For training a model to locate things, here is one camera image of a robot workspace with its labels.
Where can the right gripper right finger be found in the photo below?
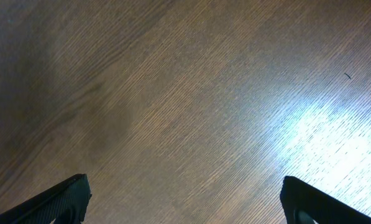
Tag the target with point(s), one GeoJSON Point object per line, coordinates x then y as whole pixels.
{"type": "Point", "coordinates": [302, 203]}

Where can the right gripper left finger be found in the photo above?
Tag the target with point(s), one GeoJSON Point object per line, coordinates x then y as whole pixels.
{"type": "Point", "coordinates": [64, 203]}

